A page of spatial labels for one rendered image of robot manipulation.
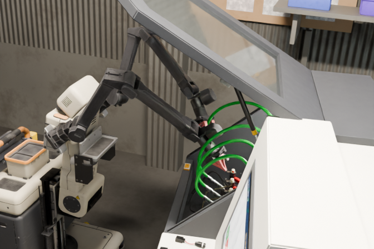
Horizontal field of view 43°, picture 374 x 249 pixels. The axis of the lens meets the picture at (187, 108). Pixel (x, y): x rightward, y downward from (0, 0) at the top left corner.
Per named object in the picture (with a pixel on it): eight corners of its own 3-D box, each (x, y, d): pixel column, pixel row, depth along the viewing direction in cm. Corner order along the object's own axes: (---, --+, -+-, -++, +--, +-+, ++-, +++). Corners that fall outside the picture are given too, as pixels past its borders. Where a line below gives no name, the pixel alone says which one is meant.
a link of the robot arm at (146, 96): (122, 74, 203) (117, 91, 195) (131, 67, 200) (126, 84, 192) (192, 128, 222) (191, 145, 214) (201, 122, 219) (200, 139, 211)
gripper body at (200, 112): (215, 118, 231) (210, 105, 234) (200, 119, 225) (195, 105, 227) (207, 124, 236) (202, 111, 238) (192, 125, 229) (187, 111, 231)
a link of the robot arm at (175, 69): (147, 35, 250) (135, 33, 240) (154, 27, 248) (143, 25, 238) (195, 98, 240) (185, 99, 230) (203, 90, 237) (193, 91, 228)
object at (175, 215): (184, 184, 262) (185, 158, 256) (192, 184, 262) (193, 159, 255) (162, 260, 206) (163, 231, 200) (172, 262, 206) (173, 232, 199)
